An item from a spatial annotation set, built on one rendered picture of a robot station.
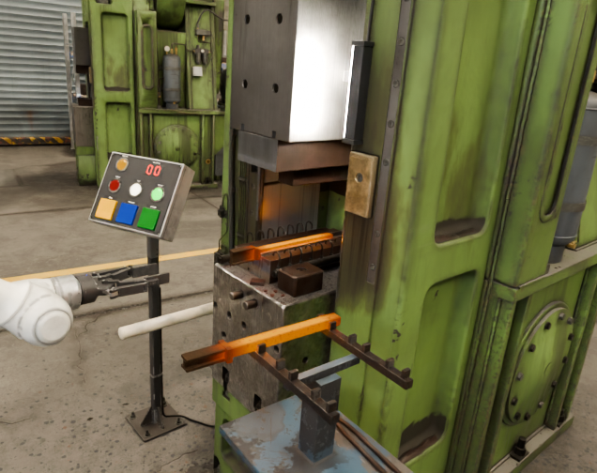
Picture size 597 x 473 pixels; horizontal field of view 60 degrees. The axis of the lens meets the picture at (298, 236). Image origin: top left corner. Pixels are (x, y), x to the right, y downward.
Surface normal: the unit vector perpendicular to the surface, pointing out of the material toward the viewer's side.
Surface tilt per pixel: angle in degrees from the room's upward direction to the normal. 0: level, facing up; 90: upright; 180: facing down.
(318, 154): 90
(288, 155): 90
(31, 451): 0
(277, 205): 90
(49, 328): 86
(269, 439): 0
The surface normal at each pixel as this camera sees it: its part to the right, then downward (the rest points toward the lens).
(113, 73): 0.44, 0.30
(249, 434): 0.07, -0.95
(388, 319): -0.76, 0.15
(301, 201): 0.65, 0.29
